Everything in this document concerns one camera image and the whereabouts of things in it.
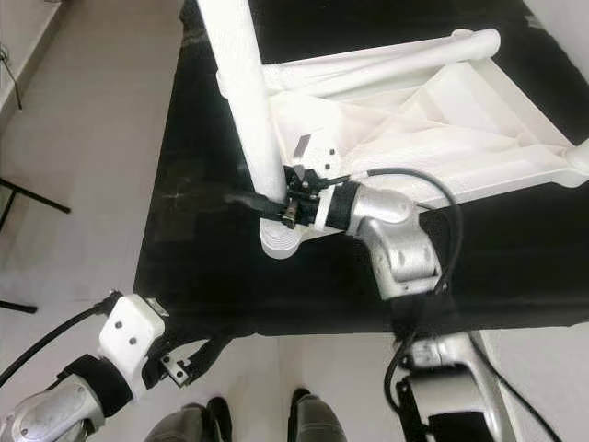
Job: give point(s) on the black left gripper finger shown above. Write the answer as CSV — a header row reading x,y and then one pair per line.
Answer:
x,y
208,347

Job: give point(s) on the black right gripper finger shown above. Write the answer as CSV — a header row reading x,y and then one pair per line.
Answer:
x,y
256,206

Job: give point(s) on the white plastic table leg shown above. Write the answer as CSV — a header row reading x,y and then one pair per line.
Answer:
x,y
244,92
578,157
377,64

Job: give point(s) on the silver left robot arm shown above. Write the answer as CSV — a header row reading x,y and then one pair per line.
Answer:
x,y
55,419

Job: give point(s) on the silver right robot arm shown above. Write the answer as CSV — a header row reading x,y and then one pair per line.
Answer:
x,y
400,249

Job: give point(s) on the white plastic children table top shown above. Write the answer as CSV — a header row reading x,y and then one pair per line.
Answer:
x,y
460,110

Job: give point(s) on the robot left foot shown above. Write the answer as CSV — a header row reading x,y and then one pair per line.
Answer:
x,y
193,424

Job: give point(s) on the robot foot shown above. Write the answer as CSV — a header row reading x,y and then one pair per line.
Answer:
x,y
327,419
193,424

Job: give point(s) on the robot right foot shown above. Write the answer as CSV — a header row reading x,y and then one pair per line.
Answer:
x,y
327,419

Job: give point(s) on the black folding chair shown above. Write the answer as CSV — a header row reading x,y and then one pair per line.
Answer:
x,y
37,198

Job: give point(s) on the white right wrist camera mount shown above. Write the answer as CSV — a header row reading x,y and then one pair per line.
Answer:
x,y
317,152

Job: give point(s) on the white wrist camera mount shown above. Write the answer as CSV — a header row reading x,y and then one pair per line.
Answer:
x,y
133,331
317,152

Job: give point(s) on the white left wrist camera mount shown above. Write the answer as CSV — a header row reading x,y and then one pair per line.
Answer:
x,y
133,331

